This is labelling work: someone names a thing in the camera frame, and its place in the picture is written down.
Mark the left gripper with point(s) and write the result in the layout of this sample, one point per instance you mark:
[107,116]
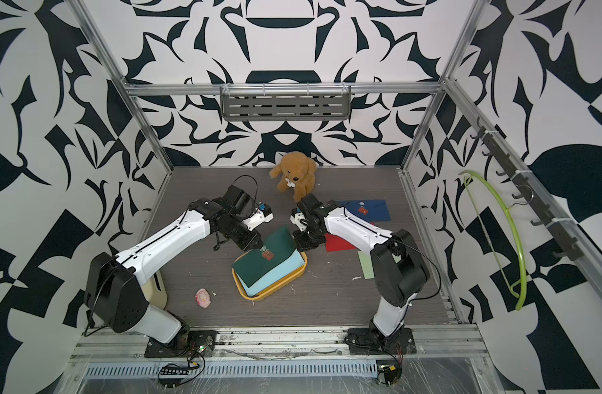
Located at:
[254,242]

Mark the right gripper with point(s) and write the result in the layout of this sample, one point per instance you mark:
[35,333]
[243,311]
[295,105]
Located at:
[301,244]

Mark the red envelope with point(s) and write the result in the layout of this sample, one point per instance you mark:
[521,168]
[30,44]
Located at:
[336,243]

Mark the dark green envelope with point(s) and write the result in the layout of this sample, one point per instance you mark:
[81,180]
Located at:
[276,249]

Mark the light blue envelope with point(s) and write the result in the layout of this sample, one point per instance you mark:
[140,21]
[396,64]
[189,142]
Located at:
[260,286]

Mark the dark blue envelope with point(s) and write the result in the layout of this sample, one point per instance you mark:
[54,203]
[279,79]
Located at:
[369,210]

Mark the yellow plastic storage box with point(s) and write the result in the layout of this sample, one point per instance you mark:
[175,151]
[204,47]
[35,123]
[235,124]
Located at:
[275,286]

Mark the light green envelope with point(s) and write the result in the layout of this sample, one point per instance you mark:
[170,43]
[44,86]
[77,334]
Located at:
[366,264]

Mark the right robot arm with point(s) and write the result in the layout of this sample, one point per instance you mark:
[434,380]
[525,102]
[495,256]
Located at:
[400,270]

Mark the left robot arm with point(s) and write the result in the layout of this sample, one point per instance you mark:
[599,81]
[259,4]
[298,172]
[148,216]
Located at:
[114,291]

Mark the brown plush dog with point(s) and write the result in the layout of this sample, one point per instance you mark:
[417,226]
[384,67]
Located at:
[296,172]

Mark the small pink toy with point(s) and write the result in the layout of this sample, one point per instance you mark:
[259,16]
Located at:
[203,298]

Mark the cream plastic container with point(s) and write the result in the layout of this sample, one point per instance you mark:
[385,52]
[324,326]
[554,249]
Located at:
[159,296]

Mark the green plastic hanger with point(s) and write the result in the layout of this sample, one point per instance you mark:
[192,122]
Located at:
[519,288]

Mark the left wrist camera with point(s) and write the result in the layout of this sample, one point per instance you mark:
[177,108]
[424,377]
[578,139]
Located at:
[262,215]

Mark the grey metal wall shelf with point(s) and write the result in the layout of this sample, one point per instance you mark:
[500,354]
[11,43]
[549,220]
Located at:
[287,102]

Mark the black wall hook rail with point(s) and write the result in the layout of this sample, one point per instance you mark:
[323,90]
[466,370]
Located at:
[528,192]

